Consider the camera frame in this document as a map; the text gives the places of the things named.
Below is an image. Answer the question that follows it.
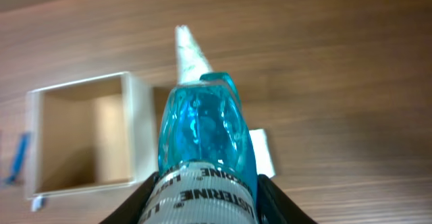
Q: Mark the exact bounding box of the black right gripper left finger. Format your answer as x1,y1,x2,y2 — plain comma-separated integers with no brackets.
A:
100,171,159,224

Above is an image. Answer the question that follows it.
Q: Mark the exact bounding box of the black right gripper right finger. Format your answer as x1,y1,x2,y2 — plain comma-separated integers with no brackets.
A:
256,174,317,224

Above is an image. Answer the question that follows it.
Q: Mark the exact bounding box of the blue Listerine mouthwash bottle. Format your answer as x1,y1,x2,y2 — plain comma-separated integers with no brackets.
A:
138,72,258,223

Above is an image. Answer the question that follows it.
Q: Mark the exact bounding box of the white lotion tube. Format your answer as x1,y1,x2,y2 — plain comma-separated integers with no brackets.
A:
175,25,213,84

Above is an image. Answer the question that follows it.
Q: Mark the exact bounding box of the white green soap packet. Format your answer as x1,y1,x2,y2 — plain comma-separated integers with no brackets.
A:
249,128,276,178

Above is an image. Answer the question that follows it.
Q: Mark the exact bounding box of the white cardboard box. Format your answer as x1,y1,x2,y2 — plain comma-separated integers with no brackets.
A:
25,72,158,199

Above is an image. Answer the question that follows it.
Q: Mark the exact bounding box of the blue disposable razor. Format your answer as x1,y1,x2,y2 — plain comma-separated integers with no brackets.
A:
3,132,30,185

